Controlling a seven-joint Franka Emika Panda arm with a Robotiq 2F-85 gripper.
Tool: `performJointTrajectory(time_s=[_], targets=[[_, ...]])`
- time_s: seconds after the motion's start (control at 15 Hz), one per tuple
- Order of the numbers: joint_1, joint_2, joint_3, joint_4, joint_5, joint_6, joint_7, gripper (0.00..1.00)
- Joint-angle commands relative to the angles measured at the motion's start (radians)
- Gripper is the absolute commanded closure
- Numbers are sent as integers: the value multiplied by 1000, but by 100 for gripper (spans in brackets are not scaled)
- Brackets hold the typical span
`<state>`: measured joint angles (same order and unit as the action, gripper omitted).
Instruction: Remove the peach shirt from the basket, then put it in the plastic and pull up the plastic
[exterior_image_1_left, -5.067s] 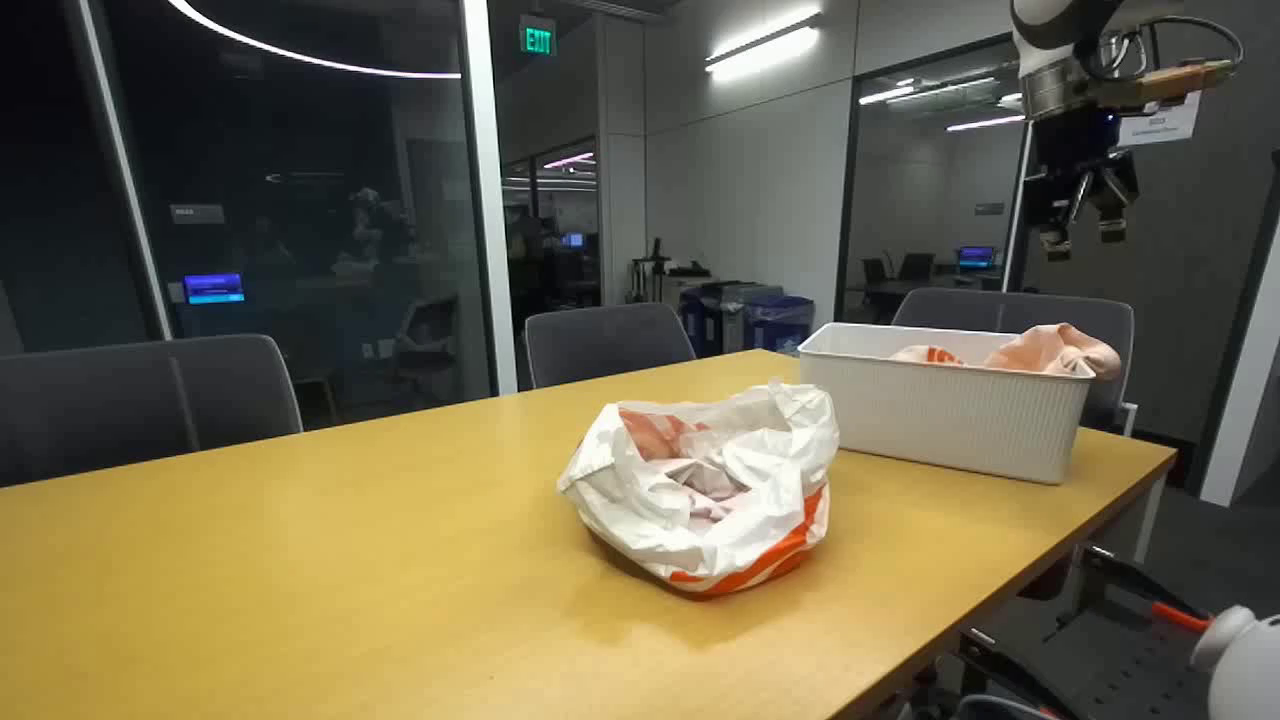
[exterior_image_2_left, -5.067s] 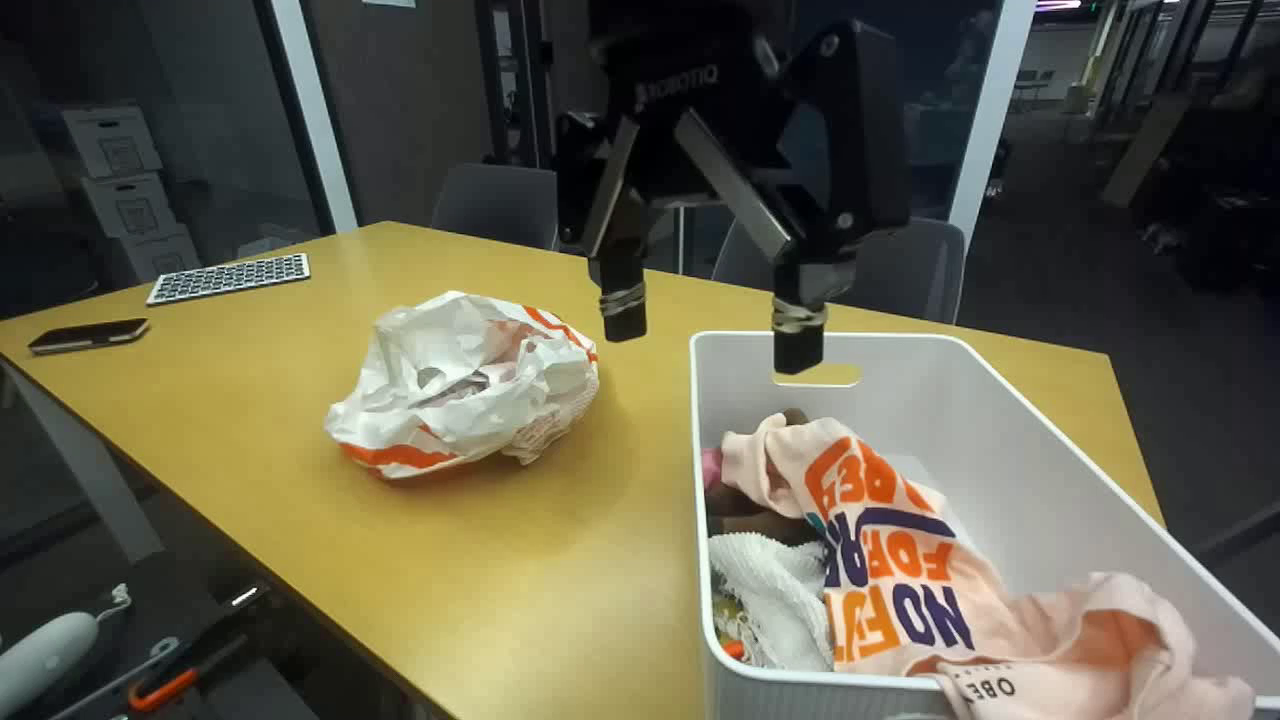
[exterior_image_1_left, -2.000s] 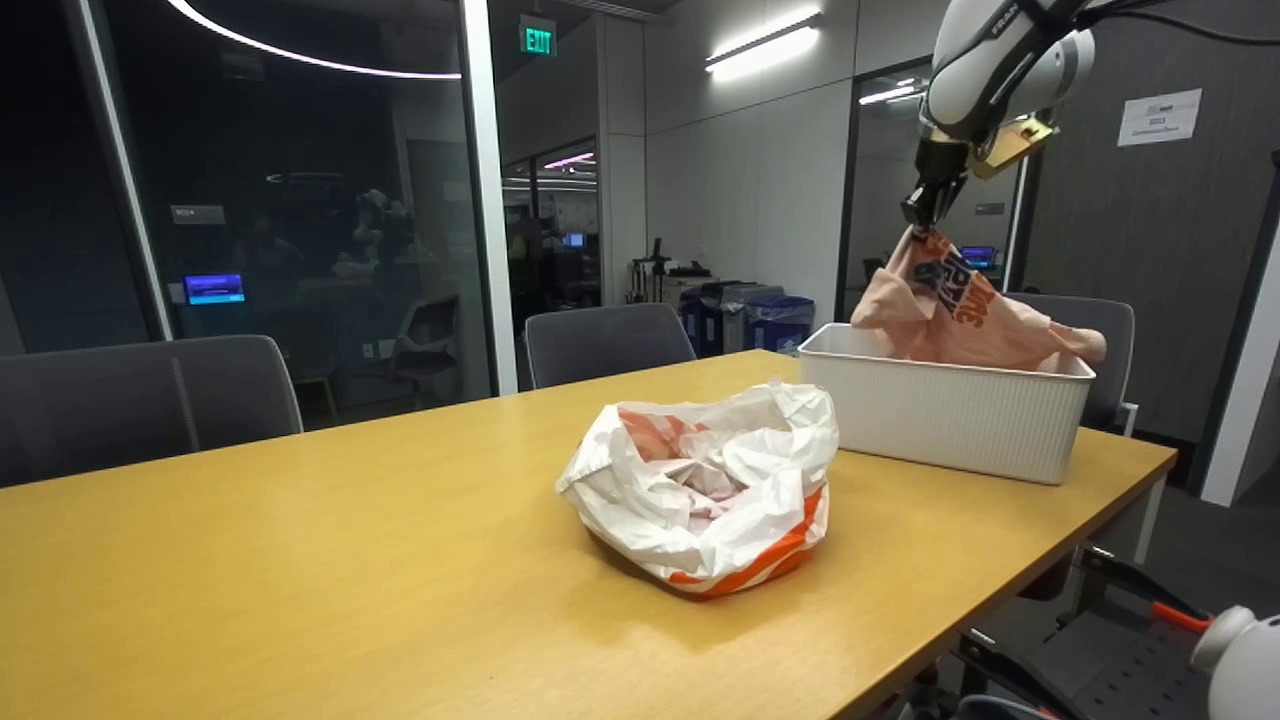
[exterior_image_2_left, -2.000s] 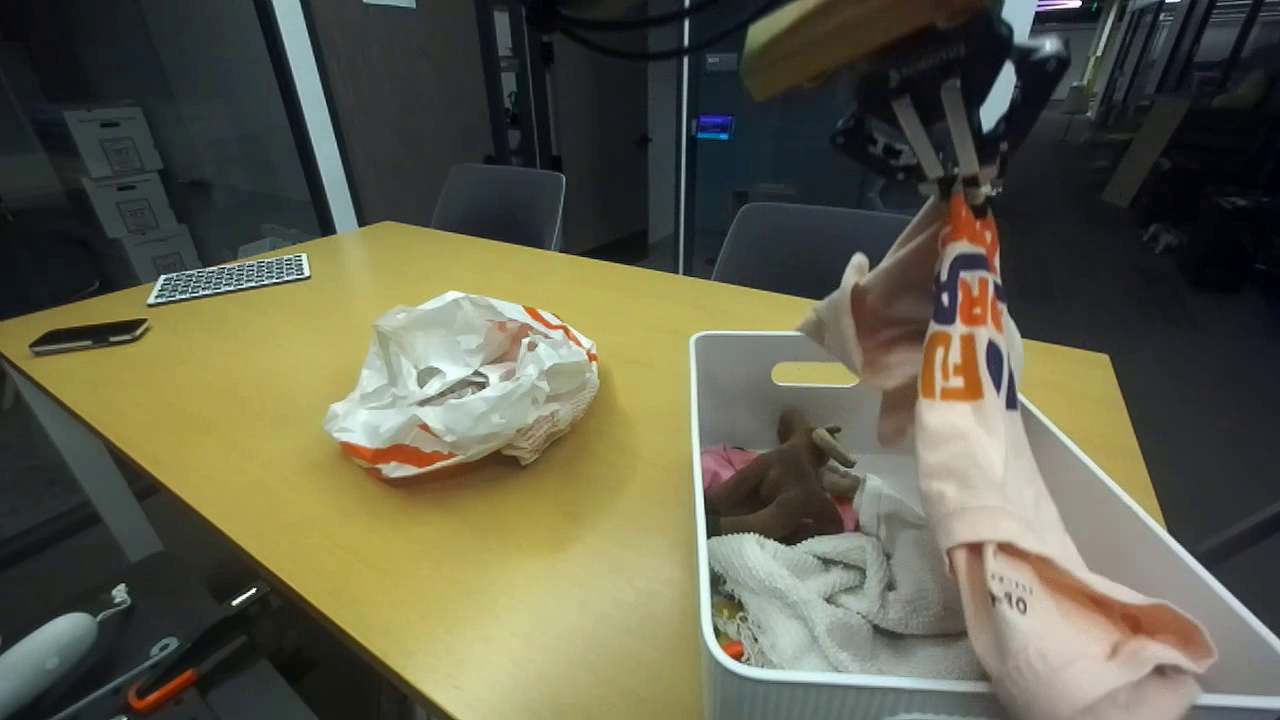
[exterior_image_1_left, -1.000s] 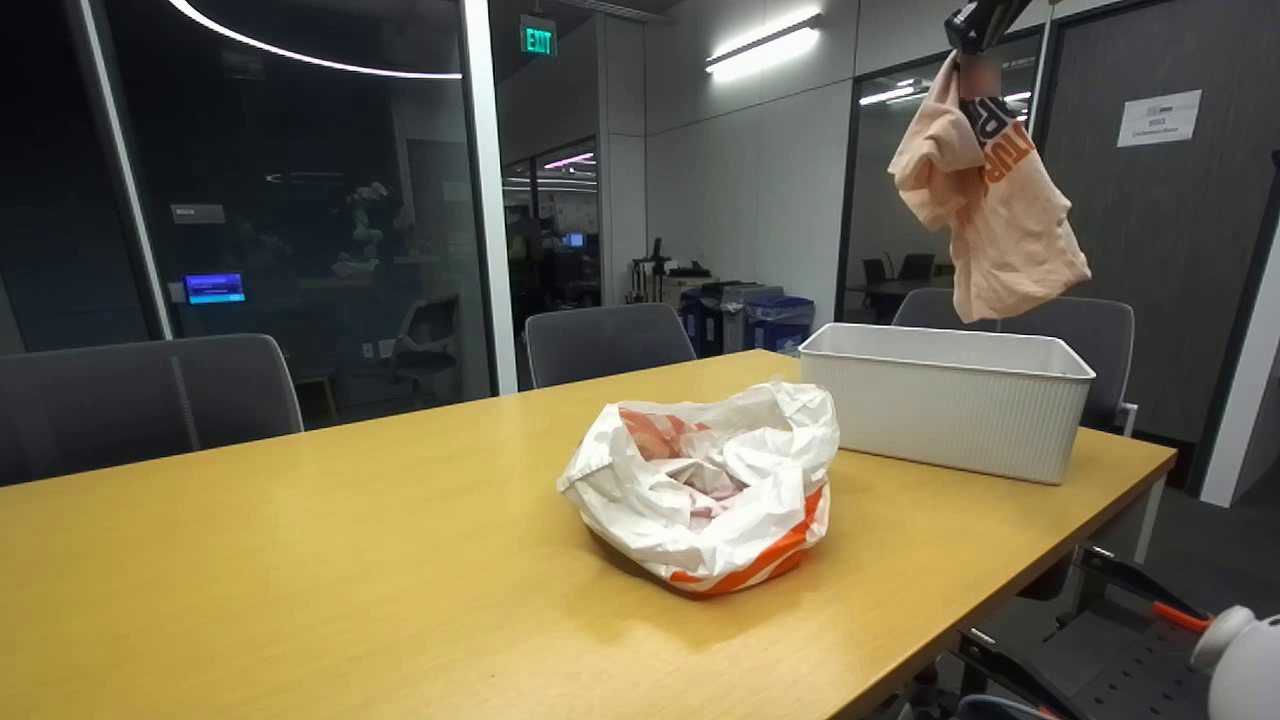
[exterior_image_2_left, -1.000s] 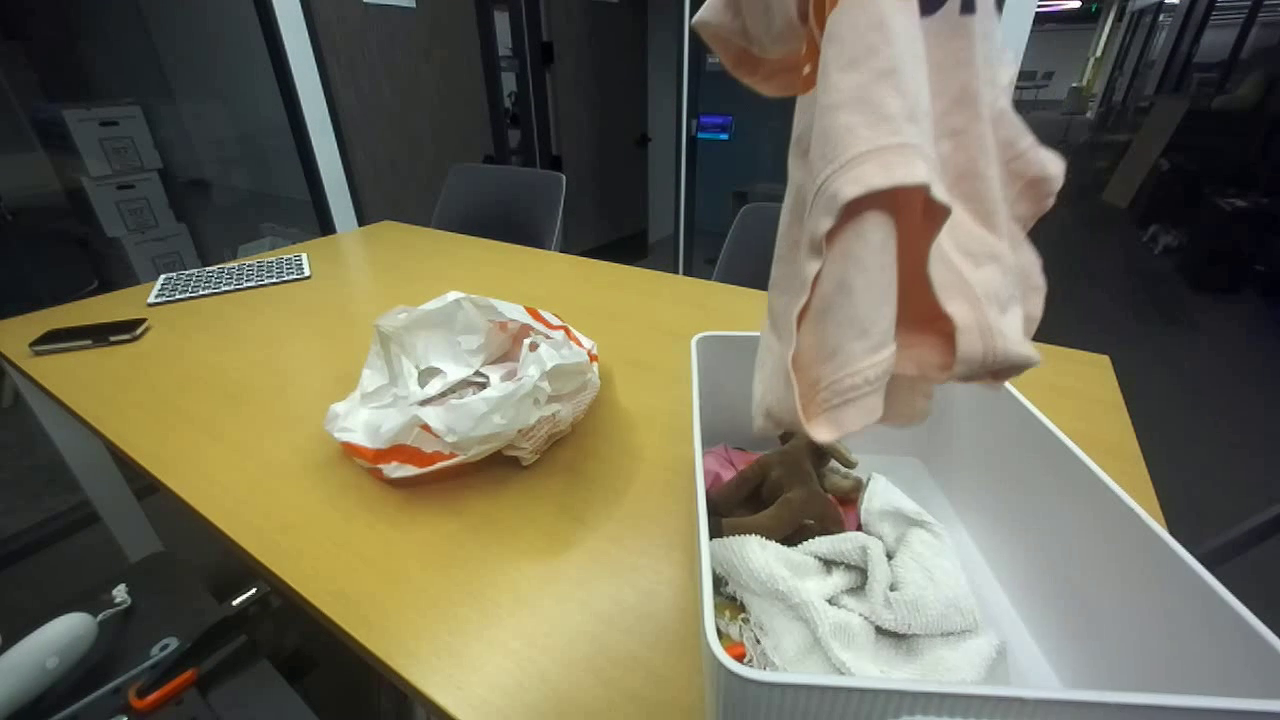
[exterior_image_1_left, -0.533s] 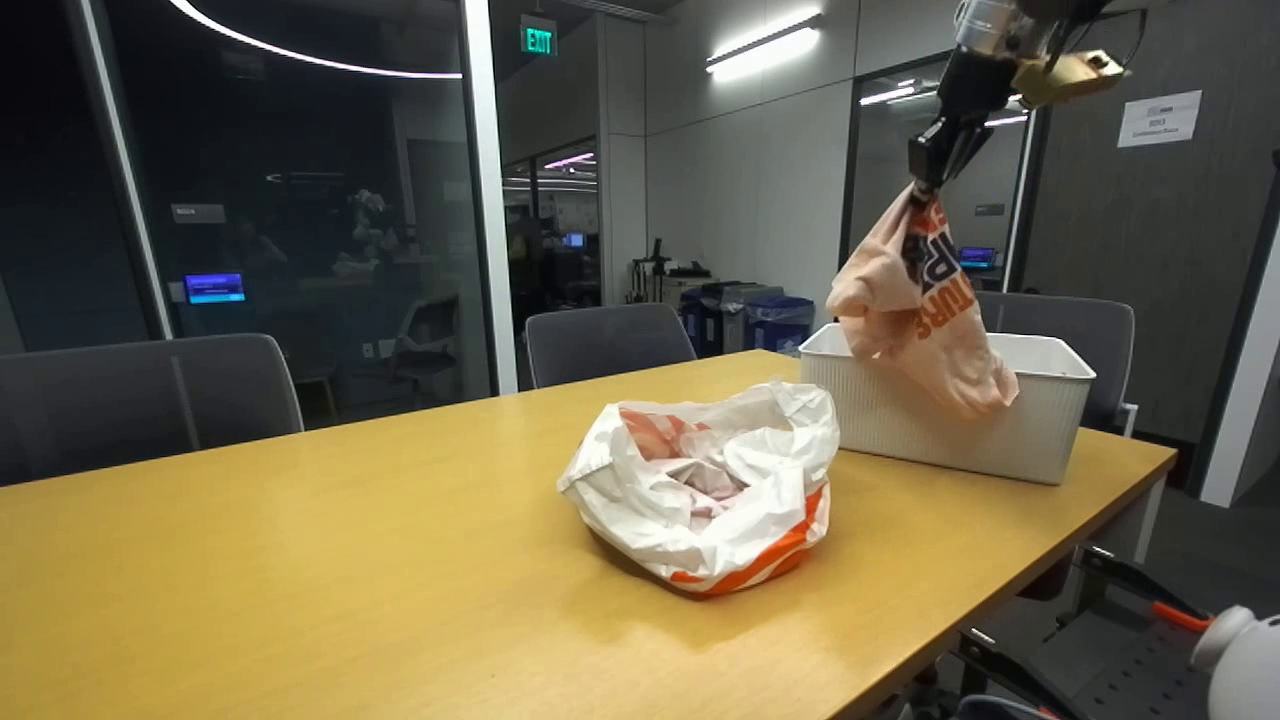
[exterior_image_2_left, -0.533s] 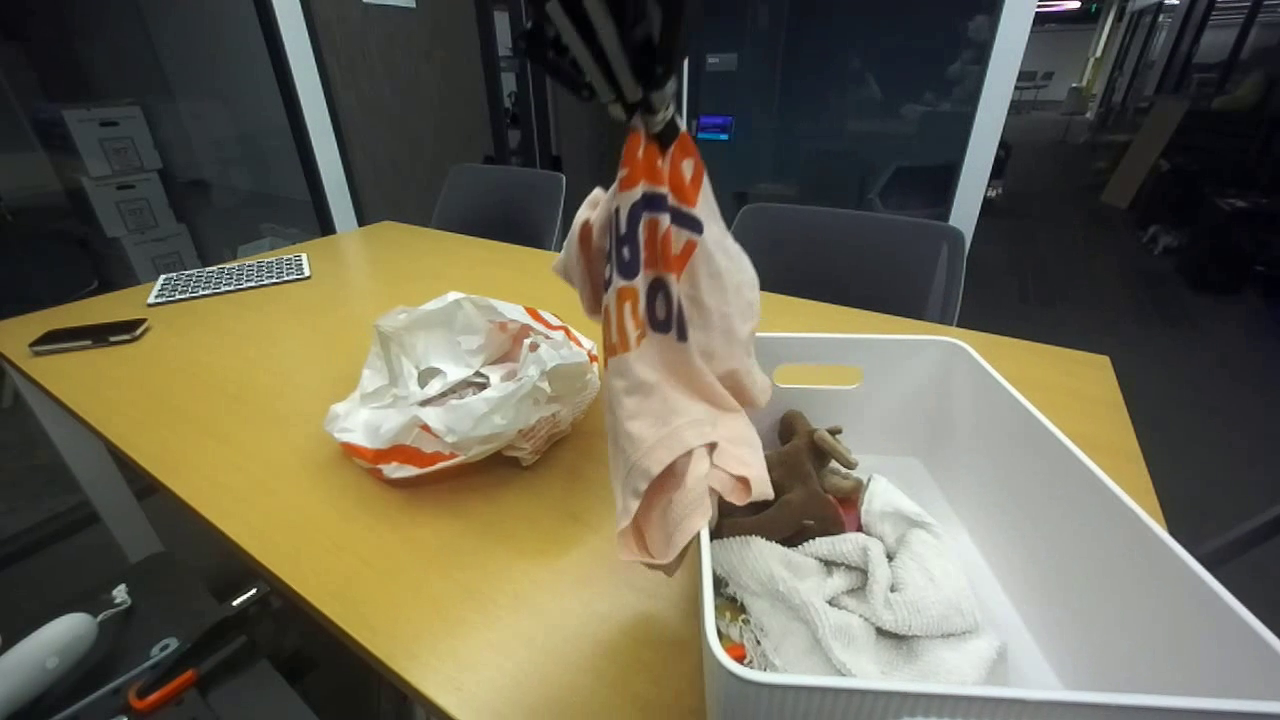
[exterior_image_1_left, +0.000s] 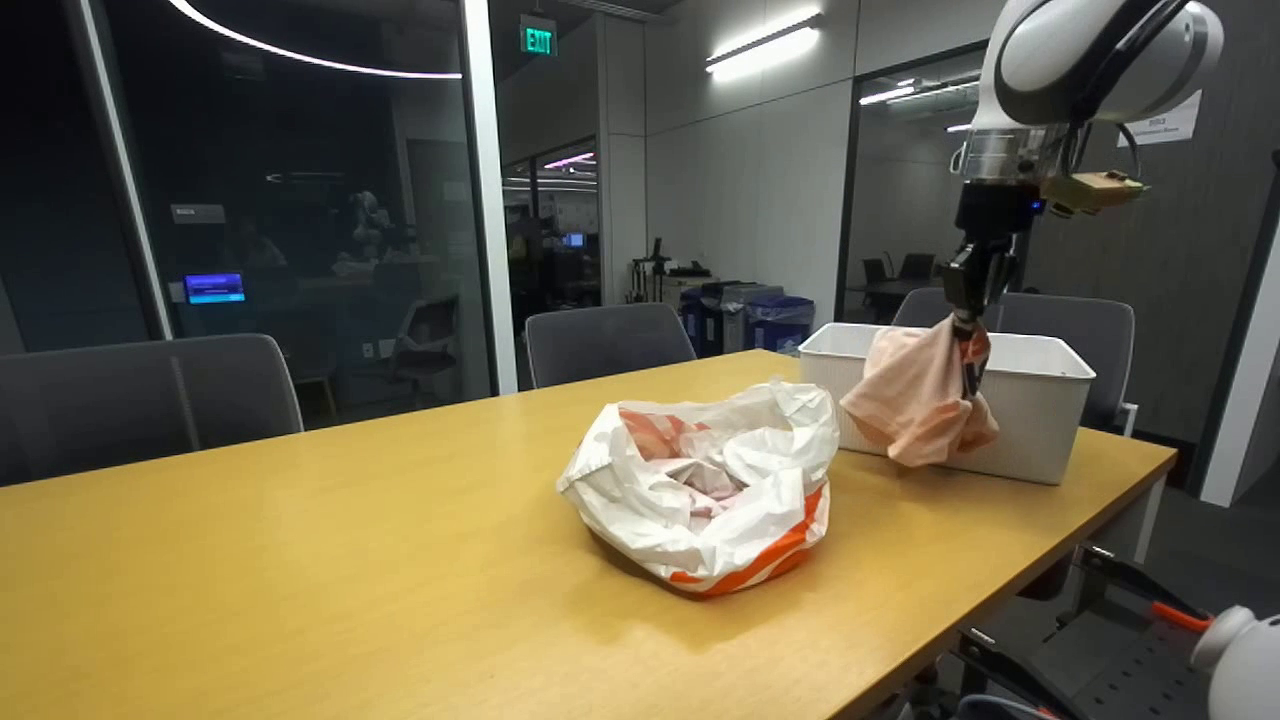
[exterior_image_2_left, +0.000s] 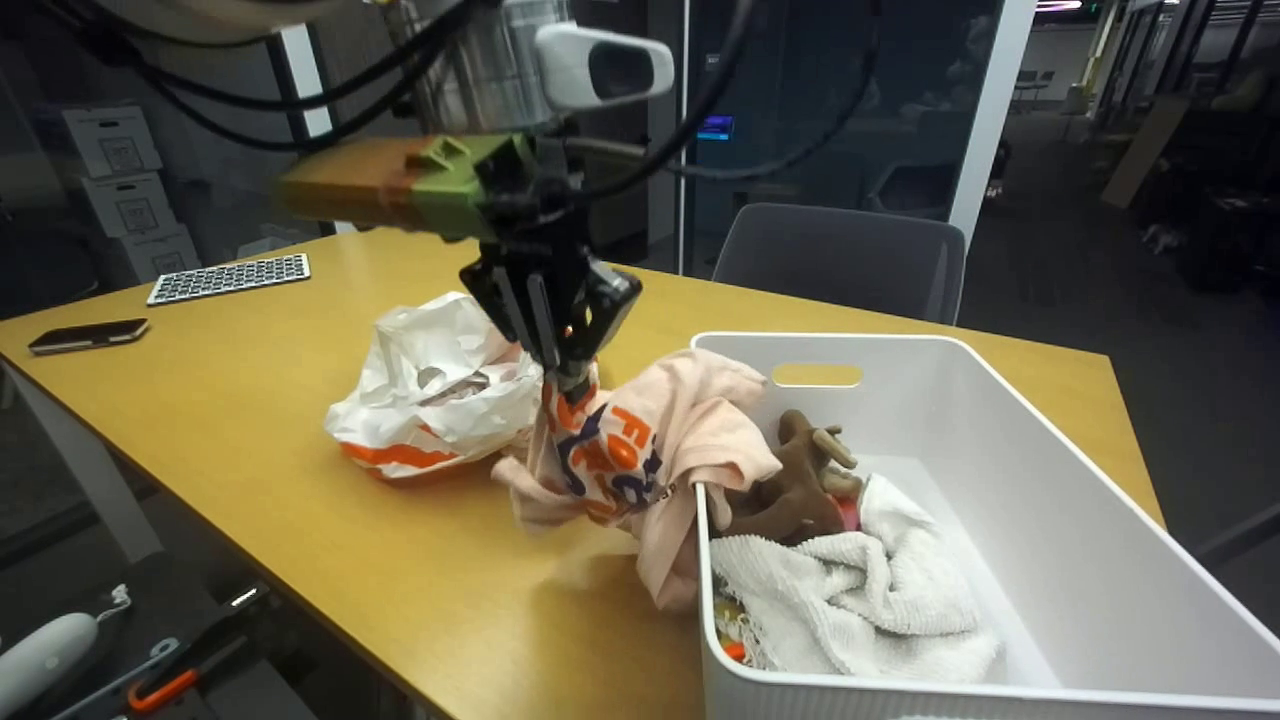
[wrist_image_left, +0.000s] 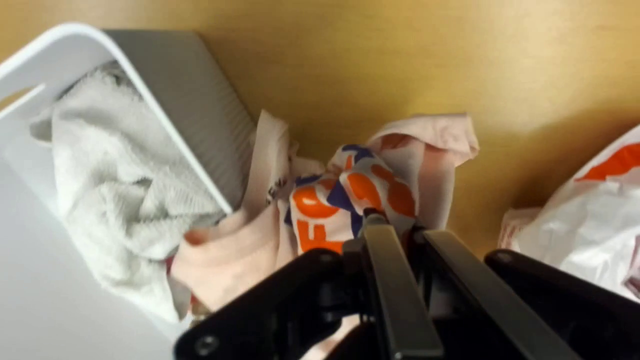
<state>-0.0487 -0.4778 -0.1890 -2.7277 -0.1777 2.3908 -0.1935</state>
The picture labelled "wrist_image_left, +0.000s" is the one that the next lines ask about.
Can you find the peach shirt with orange print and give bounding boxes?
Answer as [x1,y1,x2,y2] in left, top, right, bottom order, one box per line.
[167,108,482,360]

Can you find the white plastic basket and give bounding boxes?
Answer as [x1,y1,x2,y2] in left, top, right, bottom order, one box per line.
[0,22,259,360]

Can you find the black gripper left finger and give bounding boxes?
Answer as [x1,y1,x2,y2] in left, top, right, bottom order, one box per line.
[172,211,446,360]

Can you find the white orange plastic bag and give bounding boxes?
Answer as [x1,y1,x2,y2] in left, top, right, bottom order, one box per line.
[499,123,640,302]

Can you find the grey white towel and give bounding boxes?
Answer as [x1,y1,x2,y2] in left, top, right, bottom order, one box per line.
[29,67,228,322]

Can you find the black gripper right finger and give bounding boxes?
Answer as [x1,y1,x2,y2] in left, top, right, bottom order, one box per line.
[406,225,640,360]

